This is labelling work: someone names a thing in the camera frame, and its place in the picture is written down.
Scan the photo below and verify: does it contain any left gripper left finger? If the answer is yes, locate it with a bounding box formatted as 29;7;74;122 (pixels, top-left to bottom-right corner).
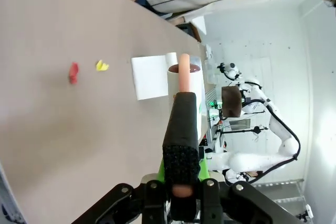
76;155;171;224

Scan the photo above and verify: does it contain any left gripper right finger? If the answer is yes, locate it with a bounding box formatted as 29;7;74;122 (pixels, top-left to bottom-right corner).
195;161;300;224

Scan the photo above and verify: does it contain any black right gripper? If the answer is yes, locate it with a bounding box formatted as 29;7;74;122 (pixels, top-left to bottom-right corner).
240;89;250;105

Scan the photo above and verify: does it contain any dark brown cloth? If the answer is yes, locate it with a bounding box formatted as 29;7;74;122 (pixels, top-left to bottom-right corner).
221;86;243;119

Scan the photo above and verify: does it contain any pink lint roller black grip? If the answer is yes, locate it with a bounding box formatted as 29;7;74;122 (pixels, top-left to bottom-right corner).
162;53;205;221

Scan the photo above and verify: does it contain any white black background machine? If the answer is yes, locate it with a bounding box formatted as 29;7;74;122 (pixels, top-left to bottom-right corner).
217;62;241;81

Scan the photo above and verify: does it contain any black boom stand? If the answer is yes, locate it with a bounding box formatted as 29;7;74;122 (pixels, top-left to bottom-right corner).
217;126;269;135

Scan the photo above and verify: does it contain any white lint roller stand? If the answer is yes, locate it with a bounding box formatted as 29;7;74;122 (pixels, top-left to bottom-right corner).
131;52;177;101

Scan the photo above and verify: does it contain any red candy piece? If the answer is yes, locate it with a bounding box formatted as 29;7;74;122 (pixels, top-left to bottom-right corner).
68;62;80;84

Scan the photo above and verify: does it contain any yellow candy piece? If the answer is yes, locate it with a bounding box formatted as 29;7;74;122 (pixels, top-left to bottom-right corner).
95;60;110;72

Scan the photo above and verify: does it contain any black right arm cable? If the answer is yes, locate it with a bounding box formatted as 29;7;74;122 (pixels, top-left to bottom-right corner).
246;98;301;183

